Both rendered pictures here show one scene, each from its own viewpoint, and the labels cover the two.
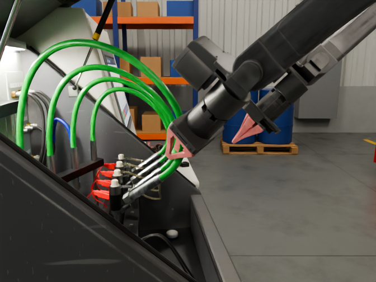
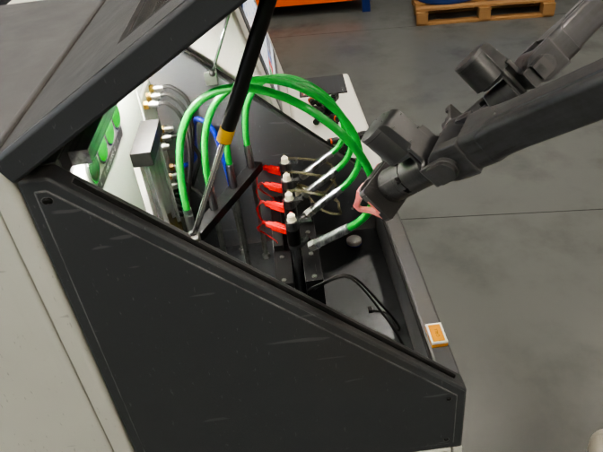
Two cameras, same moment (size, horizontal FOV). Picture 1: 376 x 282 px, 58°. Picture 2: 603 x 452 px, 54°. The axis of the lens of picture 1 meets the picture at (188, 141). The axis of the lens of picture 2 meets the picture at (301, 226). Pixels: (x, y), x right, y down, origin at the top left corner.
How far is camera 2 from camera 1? 48 cm
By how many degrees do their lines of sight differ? 24
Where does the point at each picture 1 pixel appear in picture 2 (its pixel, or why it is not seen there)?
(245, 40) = not seen: outside the picture
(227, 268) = (423, 304)
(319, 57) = (544, 62)
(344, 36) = (585, 18)
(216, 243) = (411, 269)
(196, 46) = (388, 130)
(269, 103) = not seen: hidden behind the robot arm
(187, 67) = (379, 149)
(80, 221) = (293, 312)
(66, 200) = (280, 299)
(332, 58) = (563, 56)
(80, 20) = not seen: outside the picture
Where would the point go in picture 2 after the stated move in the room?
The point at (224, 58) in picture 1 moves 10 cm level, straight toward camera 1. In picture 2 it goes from (419, 137) to (419, 174)
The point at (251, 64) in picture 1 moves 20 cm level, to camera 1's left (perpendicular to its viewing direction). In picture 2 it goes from (447, 166) to (296, 175)
